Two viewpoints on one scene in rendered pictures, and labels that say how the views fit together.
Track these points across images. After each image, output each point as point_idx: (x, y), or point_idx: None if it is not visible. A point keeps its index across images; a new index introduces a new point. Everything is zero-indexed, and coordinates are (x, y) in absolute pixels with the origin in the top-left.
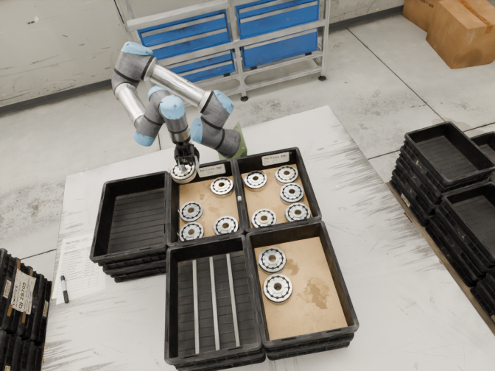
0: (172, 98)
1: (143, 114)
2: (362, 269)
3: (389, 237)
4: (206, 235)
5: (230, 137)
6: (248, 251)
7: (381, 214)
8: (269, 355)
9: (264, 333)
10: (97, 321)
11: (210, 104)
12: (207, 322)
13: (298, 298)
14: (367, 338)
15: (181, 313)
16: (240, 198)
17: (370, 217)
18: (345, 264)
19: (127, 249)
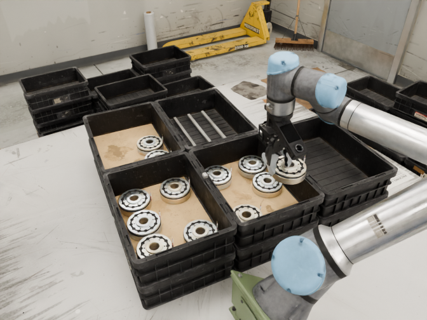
0: (284, 58)
1: (349, 103)
2: (69, 210)
3: (25, 247)
4: (237, 173)
5: (272, 283)
6: (178, 139)
7: (22, 275)
8: None
9: (152, 105)
10: None
11: (309, 230)
12: (204, 126)
13: (131, 147)
14: (79, 166)
15: (227, 126)
16: (203, 173)
17: (40, 267)
18: (87, 211)
19: (312, 150)
